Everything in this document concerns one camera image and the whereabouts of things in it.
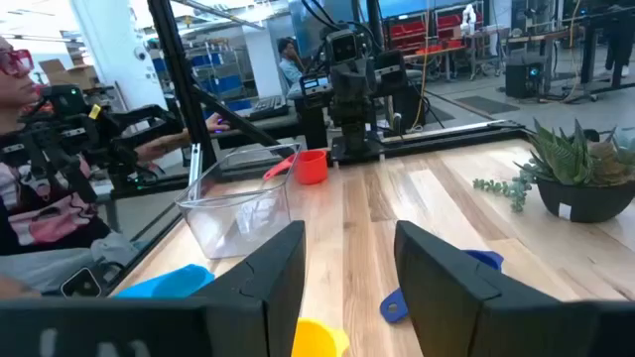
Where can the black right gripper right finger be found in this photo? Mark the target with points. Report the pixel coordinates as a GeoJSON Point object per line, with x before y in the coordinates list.
{"type": "Point", "coordinates": [496, 322]}

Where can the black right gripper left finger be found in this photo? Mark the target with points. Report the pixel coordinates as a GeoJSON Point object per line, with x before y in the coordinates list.
{"type": "Point", "coordinates": [149, 327]}

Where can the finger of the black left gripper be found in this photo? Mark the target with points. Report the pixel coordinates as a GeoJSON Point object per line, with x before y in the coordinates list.
{"type": "Point", "coordinates": [345, 108]}
{"type": "Point", "coordinates": [361, 108]}

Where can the light blue measuring cup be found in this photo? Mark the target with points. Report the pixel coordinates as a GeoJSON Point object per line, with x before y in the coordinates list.
{"type": "Point", "coordinates": [171, 283]}

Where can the red measuring cup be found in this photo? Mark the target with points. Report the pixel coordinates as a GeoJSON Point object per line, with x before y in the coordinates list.
{"type": "Point", "coordinates": [311, 167]}

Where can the dark blue measuring cup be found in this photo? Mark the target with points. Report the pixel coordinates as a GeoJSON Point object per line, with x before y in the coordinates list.
{"type": "Point", "coordinates": [393, 308]}

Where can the yellow measuring cup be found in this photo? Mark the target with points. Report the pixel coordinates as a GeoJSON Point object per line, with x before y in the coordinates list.
{"type": "Point", "coordinates": [315, 342]}

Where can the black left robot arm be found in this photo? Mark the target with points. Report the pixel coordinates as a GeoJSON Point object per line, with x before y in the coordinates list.
{"type": "Point", "coordinates": [354, 140]}

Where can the clear plastic basket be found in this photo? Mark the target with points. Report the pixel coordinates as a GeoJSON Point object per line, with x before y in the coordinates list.
{"type": "Point", "coordinates": [233, 218]}

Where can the shelf with red bins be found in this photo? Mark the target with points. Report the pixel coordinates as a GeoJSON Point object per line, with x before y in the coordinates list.
{"type": "Point", "coordinates": [412, 30]}

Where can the person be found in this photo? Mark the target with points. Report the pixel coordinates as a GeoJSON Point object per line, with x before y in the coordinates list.
{"type": "Point", "coordinates": [290, 64]}
{"type": "Point", "coordinates": [49, 223]}

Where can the black keyboard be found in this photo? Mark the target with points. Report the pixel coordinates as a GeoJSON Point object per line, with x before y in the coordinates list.
{"type": "Point", "coordinates": [268, 106]}

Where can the black device with white outline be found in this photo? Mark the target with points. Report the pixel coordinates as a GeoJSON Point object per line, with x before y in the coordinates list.
{"type": "Point", "coordinates": [81, 283]}

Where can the white robot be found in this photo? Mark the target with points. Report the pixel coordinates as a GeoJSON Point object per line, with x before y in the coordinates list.
{"type": "Point", "coordinates": [469, 17]}

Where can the black floor mat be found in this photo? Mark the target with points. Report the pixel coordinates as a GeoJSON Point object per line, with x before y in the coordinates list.
{"type": "Point", "coordinates": [486, 105]}

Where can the shelf with blue bins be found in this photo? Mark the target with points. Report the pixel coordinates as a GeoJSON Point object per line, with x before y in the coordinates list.
{"type": "Point", "coordinates": [223, 84]}

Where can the person's hand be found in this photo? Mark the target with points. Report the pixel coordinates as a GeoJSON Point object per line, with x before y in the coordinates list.
{"type": "Point", "coordinates": [218, 123]}

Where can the black box with blue light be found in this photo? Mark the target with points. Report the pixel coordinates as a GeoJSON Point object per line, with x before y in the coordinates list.
{"type": "Point", "coordinates": [523, 79]}

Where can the succulent plant in black pot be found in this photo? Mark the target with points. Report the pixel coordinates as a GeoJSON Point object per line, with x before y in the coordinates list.
{"type": "Point", "coordinates": [580, 203]}

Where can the black standing desk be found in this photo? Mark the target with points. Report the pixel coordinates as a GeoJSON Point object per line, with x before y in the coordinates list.
{"type": "Point", "coordinates": [617, 39]}

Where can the cardboard box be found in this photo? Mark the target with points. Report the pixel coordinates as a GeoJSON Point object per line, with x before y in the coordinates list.
{"type": "Point", "coordinates": [69, 75]}

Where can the pink glasses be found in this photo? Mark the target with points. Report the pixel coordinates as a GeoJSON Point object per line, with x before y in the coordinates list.
{"type": "Point", "coordinates": [17, 62]}

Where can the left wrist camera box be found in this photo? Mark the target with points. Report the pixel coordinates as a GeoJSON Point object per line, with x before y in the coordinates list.
{"type": "Point", "coordinates": [343, 47]}

